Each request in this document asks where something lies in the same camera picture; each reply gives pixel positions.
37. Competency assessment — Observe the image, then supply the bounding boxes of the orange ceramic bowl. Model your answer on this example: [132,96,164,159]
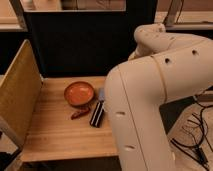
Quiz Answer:
[64,81,95,107]

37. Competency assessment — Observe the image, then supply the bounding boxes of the dark right side panel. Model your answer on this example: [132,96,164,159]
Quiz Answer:
[159,97,195,133]

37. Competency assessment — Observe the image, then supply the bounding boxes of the red chili pepper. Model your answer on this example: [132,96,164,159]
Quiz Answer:
[71,107,90,120]

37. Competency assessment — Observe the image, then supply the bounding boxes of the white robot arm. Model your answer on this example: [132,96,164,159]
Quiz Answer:
[104,24,213,171]

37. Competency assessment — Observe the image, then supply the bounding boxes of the black back panel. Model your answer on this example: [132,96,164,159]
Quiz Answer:
[25,0,157,77]

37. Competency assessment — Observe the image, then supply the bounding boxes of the wooden left side panel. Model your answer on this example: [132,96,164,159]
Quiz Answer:
[0,40,42,149]

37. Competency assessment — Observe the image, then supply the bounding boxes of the black floor cables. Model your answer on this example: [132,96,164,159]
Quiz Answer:
[170,99,213,168]

